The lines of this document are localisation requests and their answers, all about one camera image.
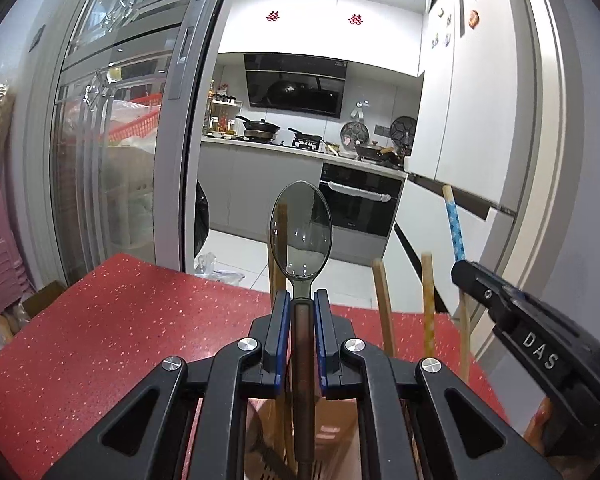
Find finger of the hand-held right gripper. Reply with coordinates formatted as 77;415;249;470
451;258;532;329

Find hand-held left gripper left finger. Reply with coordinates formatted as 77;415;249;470
42;290;292;480

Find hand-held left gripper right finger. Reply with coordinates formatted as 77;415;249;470
314;289;563;480

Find light bamboo chopstick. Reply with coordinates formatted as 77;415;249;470
420;252;437;359

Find thin brown chopstick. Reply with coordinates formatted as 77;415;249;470
269;202;287;295

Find blue patterned chopstick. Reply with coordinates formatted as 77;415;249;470
441;185;473;383

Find brown wooden chopstick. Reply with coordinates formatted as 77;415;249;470
372;258;397;357

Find beige utensil holder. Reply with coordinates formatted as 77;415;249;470
244;394;367;480

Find grey spoon with dark handle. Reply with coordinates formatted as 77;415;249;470
269;180;334;480

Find clear plastic bag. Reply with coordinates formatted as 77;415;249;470
194;252;246;287

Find black trash bag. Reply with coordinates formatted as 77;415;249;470
195;180;210;261

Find black built-in oven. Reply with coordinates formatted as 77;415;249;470
317;162;405;238

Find round pot lid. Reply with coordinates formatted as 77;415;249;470
390;116;419;146
341;121;370;146

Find white refrigerator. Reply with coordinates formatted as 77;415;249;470
380;0;571;361

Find black frying pan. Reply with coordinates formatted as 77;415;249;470
287;127;327;145
235;115;282;139

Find sliding glass door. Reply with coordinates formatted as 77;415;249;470
25;0;241;288

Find white spice rack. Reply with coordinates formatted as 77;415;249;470
207;80;244;137

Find cardboard box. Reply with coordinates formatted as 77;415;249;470
17;280;69;319

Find black range hood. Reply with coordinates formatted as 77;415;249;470
243;52;349;120

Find red plastic basket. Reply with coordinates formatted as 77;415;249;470
107;92;163;144

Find stack of pink stools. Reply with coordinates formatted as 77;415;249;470
0;180;33;322

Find wok with wooden handle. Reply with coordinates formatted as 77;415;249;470
354;141;407;165

